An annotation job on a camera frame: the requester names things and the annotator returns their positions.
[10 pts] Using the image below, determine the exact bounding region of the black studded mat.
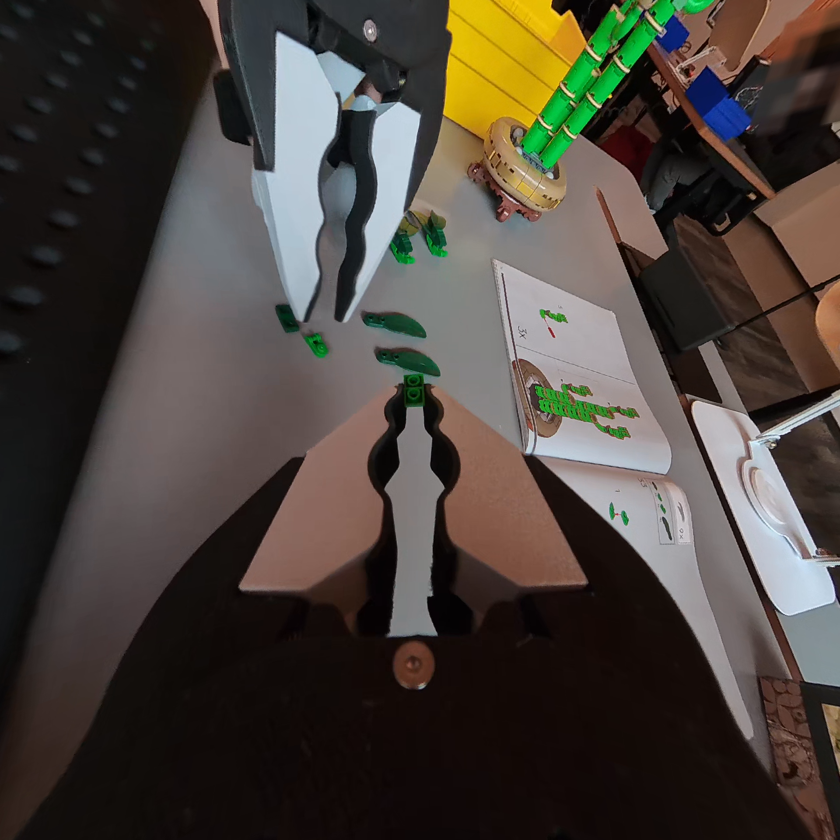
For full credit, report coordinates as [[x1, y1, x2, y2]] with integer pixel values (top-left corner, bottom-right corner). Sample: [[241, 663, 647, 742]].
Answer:
[[0, 0, 221, 697]]

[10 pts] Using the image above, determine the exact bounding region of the lego instruction booklet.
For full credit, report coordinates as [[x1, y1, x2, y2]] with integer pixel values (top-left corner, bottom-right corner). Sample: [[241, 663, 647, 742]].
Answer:
[[491, 258, 695, 547]]

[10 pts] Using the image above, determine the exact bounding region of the wooden desk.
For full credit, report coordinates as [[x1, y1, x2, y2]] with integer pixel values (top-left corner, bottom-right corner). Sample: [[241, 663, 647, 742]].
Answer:
[[646, 39, 778, 201]]

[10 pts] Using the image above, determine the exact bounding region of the yellow plastic bin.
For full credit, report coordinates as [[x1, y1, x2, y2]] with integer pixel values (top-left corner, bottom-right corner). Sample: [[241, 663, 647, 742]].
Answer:
[[443, 0, 588, 135]]

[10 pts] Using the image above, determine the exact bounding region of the large blue storage bin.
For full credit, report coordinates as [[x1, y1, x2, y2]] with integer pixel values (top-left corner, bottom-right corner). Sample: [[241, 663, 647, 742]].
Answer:
[[686, 66, 752, 139]]

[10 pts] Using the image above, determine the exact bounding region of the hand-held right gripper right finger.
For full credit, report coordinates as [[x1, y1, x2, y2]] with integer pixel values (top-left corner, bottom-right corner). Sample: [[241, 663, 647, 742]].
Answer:
[[425, 386, 589, 596]]

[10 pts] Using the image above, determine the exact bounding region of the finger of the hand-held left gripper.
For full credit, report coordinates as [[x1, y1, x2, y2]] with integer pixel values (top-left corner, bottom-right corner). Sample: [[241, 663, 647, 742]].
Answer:
[[326, 98, 422, 324], [251, 30, 345, 324]]

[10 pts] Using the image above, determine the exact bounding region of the lego set box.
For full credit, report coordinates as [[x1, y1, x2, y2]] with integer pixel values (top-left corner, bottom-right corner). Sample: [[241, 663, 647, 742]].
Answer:
[[758, 676, 840, 840]]

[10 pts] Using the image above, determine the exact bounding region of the white lamp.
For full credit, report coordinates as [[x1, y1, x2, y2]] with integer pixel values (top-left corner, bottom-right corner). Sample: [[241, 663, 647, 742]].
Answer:
[[742, 387, 840, 565]]

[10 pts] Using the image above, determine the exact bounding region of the lego bamboo plant model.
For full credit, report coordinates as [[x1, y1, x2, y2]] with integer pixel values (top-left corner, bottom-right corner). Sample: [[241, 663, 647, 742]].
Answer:
[[467, 0, 716, 224]]

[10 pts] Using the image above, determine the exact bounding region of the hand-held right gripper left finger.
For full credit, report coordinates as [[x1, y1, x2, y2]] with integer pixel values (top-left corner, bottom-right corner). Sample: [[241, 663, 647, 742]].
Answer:
[[238, 386, 404, 596]]

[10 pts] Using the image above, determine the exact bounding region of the white lamp base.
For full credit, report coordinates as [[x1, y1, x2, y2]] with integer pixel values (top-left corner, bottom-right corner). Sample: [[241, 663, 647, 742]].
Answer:
[[690, 399, 837, 616]]

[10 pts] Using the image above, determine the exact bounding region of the dark green lego leaf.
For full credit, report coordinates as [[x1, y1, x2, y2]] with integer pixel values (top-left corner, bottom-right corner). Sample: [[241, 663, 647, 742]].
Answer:
[[362, 311, 427, 340], [375, 348, 442, 378]]

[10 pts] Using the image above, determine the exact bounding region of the black box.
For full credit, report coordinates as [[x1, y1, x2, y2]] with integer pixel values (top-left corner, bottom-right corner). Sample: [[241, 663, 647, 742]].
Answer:
[[640, 252, 736, 352]]

